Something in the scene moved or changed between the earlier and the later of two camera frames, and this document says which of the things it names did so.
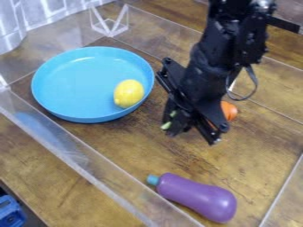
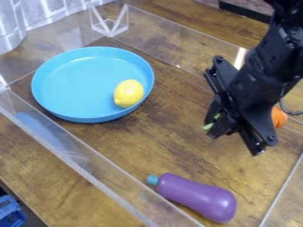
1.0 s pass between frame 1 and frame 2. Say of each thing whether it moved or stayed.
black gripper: moved
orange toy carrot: moved
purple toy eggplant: stayed
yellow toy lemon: stayed
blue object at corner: stayed
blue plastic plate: stayed
